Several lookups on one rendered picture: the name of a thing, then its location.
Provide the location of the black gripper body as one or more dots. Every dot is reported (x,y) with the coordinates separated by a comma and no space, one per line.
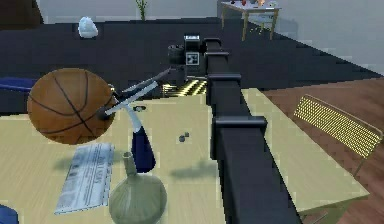
(176,55)

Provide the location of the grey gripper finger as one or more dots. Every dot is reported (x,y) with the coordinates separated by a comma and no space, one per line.
(146,81)
(133,97)

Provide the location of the orange basketball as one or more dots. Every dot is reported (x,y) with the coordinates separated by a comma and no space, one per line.
(66,106)

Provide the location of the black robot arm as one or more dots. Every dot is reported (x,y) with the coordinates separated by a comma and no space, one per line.
(240,160)

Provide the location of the pale wooden dining table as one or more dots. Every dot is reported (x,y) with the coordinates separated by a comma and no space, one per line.
(186,160)

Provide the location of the small dark flat object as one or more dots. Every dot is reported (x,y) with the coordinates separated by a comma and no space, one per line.
(139,108)

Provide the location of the dark blue white-necked vase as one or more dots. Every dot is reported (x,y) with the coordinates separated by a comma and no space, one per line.
(143,150)

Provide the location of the green house plant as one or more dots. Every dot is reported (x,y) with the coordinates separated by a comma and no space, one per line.
(142,8)

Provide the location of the small dark round object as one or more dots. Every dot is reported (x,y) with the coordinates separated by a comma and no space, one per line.
(181,138)
(186,134)

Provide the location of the white lumpy object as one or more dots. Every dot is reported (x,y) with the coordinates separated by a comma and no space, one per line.
(87,28)

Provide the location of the small wooden table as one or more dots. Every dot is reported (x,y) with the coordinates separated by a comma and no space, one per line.
(248,9)

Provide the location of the small red object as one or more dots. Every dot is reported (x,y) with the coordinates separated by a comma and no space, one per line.
(244,2)

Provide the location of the grey folded newspaper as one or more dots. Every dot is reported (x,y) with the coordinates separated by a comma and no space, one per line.
(87,178)

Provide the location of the small orange object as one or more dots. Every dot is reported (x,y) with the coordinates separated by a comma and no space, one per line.
(260,2)

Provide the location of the grey-green round vase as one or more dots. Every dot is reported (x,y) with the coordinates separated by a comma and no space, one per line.
(138,200)

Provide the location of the blue flat object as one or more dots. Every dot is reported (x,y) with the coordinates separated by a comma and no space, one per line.
(16,84)

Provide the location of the dark brown furniture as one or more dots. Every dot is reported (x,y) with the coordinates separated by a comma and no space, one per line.
(18,13)

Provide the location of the blue round object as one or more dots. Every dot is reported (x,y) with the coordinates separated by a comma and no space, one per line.
(7,215)

